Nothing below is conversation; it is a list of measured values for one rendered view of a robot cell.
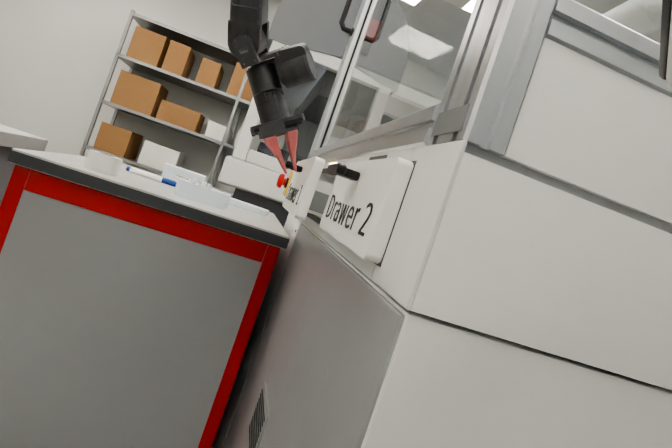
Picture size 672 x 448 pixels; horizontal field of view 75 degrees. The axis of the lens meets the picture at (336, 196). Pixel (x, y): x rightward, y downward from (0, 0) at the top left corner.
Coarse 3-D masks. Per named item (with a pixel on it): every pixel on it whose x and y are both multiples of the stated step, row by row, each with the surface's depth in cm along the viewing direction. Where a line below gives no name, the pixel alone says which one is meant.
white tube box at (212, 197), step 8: (176, 184) 105; (184, 184) 106; (192, 184) 106; (176, 192) 105; (184, 192) 106; (192, 192) 106; (200, 192) 106; (208, 192) 106; (216, 192) 107; (224, 192) 114; (200, 200) 106; (208, 200) 107; (216, 200) 107; (224, 200) 107; (224, 208) 108
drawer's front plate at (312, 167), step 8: (304, 160) 89; (312, 160) 77; (320, 160) 74; (304, 168) 84; (312, 168) 74; (320, 168) 74; (296, 176) 93; (304, 176) 80; (312, 176) 74; (296, 184) 88; (304, 184) 76; (312, 184) 74; (288, 192) 98; (296, 192) 84; (304, 192) 74; (312, 192) 74; (288, 200) 93; (296, 200) 80; (304, 200) 74; (288, 208) 88; (296, 208) 76; (304, 208) 74; (296, 216) 74; (304, 216) 74
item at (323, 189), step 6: (318, 186) 76; (324, 186) 76; (330, 186) 77; (318, 192) 76; (324, 192) 77; (330, 192) 77; (312, 198) 76; (318, 198) 76; (324, 198) 76; (312, 204) 76; (318, 204) 76; (324, 204) 76; (312, 210) 76; (318, 210) 76
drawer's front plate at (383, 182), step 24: (360, 168) 58; (384, 168) 48; (408, 168) 44; (336, 192) 68; (360, 192) 54; (384, 192) 45; (336, 216) 62; (360, 216) 50; (384, 216) 44; (360, 240) 47; (384, 240) 44
